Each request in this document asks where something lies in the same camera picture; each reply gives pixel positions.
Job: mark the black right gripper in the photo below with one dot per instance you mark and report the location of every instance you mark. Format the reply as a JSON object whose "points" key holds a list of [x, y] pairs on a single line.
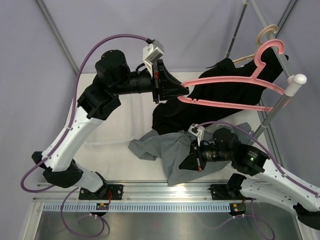
{"points": [[194, 160]]}

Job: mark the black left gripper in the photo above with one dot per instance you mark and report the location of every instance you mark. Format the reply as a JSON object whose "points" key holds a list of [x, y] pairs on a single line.
{"points": [[168, 87]]}

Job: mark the grey shirt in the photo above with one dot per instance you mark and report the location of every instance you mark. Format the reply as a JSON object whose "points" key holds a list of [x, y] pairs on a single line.
{"points": [[172, 148]]}

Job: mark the pink plastic hanger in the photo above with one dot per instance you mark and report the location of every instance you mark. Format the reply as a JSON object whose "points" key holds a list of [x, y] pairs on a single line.
{"points": [[253, 79]]}

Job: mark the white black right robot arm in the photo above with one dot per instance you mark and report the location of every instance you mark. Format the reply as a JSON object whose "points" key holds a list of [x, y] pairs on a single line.
{"points": [[258, 176]]}

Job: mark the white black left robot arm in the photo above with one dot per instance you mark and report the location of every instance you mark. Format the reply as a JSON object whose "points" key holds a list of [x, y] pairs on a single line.
{"points": [[94, 106]]}

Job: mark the black shirt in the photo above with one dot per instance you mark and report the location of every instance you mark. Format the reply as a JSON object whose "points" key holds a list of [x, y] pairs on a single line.
{"points": [[174, 116]]}

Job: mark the white plastic basket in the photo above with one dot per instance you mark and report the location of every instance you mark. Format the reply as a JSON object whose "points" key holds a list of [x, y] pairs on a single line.
{"points": [[124, 123]]}

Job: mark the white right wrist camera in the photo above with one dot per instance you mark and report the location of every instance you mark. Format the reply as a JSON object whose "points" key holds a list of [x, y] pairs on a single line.
{"points": [[198, 131]]}

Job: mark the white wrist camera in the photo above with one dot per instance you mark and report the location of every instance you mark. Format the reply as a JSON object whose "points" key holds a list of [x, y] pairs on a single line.
{"points": [[151, 53], [198, 131]]}

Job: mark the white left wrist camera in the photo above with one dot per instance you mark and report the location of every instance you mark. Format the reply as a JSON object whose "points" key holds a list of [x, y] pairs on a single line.
{"points": [[151, 53]]}

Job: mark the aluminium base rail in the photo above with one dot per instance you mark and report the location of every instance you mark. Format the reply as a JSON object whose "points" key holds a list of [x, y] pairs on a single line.
{"points": [[140, 192]]}

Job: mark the white slotted cable duct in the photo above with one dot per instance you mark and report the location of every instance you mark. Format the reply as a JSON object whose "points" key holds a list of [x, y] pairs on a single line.
{"points": [[140, 207]]}

